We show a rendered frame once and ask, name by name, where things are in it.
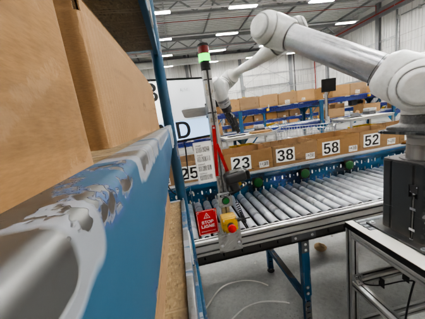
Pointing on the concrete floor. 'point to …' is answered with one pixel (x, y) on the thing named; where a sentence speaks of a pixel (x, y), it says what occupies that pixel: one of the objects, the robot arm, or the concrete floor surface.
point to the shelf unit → (107, 218)
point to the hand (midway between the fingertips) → (235, 128)
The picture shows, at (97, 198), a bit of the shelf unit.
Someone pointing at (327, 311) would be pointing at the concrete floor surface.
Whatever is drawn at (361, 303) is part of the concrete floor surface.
